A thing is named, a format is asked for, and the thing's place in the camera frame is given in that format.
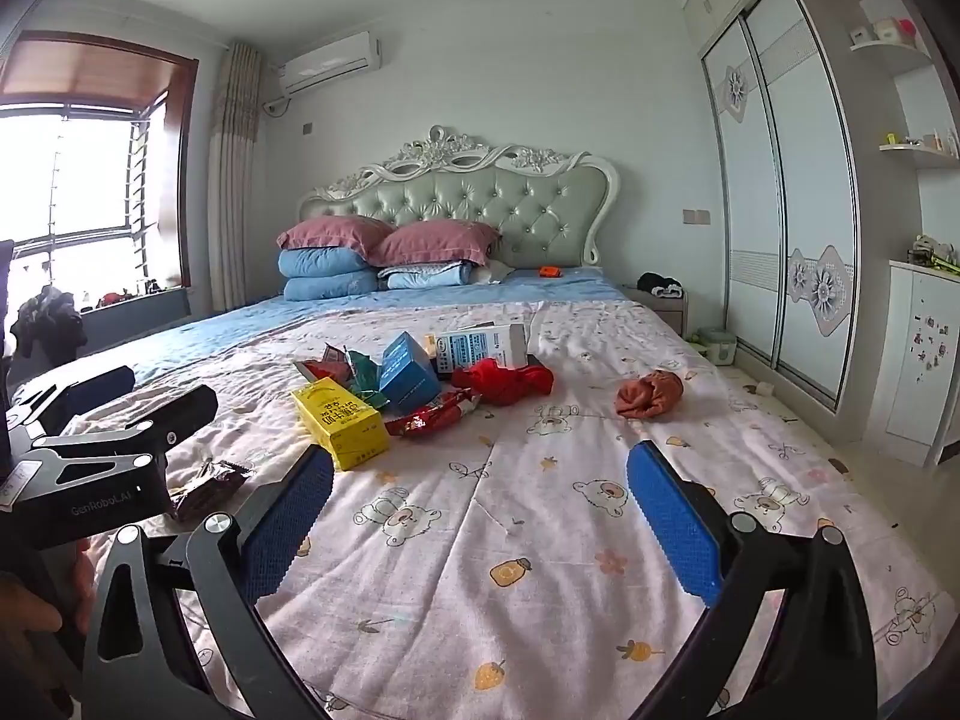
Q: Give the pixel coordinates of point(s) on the pink bear print bedspread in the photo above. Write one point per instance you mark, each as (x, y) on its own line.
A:
(487, 540)

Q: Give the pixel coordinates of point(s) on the tufted green bed headboard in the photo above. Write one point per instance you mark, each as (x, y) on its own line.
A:
(450, 195)

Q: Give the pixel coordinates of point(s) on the grey nightstand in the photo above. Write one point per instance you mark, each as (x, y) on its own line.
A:
(667, 313)

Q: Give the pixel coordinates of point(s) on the wall switch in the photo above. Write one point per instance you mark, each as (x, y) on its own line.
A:
(697, 217)

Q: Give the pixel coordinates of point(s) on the small red wrapper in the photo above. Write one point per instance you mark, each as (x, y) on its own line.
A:
(330, 369)

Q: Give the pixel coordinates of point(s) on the white corner shelf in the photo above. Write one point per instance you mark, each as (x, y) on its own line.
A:
(919, 152)
(889, 52)

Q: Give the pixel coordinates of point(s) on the toy clutter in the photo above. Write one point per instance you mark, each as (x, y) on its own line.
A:
(934, 251)

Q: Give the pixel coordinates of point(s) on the brown cloth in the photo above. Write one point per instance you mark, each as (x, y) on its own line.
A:
(649, 394)

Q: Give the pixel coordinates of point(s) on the white carton box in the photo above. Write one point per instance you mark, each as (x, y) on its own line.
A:
(480, 349)

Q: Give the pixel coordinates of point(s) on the blue box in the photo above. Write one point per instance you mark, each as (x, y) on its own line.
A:
(409, 379)

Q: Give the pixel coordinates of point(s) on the folded grey blue blanket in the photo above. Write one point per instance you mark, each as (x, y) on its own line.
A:
(427, 276)

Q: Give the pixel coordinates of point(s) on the dark clothes heap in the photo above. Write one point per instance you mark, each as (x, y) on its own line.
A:
(49, 322)

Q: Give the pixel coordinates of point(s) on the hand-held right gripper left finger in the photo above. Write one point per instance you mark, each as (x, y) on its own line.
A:
(289, 521)

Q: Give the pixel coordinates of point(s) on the green white storage box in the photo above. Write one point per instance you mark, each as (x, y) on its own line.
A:
(716, 349)

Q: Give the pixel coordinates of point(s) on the white air conditioner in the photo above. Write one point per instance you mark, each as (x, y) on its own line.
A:
(330, 64)

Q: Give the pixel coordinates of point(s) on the windowsill clutter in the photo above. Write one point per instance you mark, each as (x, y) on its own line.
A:
(120, 296)

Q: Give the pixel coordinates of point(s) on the black and white clothing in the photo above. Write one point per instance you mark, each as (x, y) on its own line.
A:
(656, 283)

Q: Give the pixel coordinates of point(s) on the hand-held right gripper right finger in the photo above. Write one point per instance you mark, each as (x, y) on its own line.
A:
(671, 525)

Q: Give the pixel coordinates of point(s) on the beige curtain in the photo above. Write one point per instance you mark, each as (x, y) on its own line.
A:
(234, 165)

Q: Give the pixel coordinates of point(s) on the window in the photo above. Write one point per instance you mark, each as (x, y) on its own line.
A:
(75, 180)

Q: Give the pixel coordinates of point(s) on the white cabinet with stickers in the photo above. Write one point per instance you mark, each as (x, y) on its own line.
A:
(919, 390)

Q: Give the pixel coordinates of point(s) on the person's left hand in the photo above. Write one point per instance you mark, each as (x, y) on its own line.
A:
(30, 607)

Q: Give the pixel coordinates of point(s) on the long red snack wrapper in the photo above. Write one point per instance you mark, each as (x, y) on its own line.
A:
(427, 416)

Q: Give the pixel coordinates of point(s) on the yellow carton box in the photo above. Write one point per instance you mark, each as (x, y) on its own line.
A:
(341, 424)

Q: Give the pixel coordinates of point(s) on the folded blue quilt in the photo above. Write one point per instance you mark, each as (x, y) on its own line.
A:
(330, 286)
(319, 262)

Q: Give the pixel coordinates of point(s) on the pink pillow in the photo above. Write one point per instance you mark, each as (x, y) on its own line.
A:
(435, 244)
(337, 234)

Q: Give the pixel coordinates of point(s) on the dark brown wrapper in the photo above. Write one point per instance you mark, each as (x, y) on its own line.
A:
(210, 487)

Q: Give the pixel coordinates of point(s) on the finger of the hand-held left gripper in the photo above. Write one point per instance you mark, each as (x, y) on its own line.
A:
(184, 409)
(90, 388)

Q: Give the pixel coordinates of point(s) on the white sliding door wardrobe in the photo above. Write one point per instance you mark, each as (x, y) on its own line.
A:
(810, 165)

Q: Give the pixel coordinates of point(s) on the red plastic bag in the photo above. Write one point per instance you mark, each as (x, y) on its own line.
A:
(502, 382)

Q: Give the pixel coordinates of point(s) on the green wrapper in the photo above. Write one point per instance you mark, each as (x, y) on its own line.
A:
(367, 375)

